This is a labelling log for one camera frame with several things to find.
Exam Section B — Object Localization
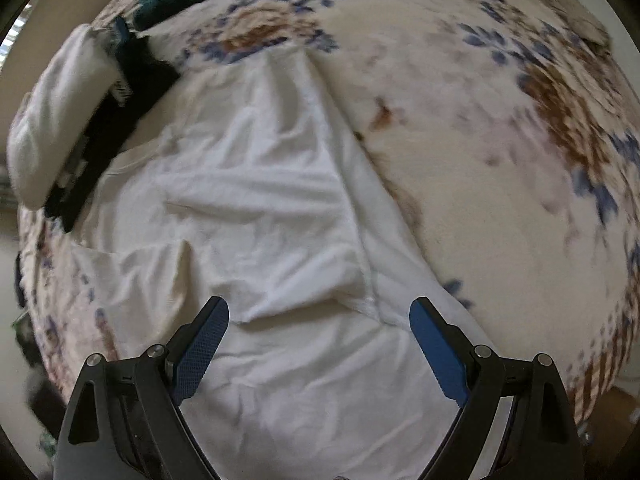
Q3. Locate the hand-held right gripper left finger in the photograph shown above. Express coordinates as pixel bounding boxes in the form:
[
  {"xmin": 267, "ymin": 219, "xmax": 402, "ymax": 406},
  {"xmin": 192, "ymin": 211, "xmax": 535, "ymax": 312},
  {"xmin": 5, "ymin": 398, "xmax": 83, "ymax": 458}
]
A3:
[{"xmin": 52, "ymin": 296, "xmax": 231, "ymax": 480}]

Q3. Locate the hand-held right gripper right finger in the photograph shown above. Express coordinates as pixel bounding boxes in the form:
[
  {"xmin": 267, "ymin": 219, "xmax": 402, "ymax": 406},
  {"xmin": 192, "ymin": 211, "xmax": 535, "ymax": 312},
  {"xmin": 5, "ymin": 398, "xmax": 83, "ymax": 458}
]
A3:
[{"xmin": 409, "ymin": 296, "xmax": 586, "ymax": 480}]

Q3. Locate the white shirt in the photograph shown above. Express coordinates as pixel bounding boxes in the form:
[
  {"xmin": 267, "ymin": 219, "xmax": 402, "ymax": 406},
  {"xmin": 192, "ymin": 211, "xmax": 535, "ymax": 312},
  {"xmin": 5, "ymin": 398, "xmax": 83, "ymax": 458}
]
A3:
[{"xmin": 67, "ymin": 52, "xmax": 496, "ymax": 480}]

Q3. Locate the dark object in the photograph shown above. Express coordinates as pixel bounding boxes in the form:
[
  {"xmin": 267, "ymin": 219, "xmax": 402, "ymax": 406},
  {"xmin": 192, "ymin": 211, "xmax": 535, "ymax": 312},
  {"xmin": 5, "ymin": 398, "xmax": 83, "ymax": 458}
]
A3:
[{"xmin": 14, "ymin": 252, "xmax": 27, "ymax": 307}]

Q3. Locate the floral fleece blanket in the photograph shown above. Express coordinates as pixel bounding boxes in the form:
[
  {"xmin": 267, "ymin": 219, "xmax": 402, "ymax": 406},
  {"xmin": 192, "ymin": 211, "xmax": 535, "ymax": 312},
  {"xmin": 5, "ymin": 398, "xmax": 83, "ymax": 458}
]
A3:
[{"xmin": 15, "ymin": 0, "xmax": 640, "ymax": 426}]

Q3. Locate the black cloth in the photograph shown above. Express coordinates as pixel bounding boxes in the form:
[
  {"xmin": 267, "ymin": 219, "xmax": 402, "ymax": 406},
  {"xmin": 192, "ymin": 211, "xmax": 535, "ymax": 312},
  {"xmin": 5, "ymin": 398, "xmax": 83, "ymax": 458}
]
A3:
[{"xmin": 44, "ymin": 15, "xmax": 182, "ymax": 233}]

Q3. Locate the white folded cloth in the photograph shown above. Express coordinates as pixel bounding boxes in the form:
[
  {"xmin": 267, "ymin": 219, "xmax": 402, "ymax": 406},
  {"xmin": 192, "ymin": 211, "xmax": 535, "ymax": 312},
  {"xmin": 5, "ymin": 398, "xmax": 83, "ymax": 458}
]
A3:
[{"xmin": 9, "ymin": 25, "xmax": 123, "ymax": 211}]

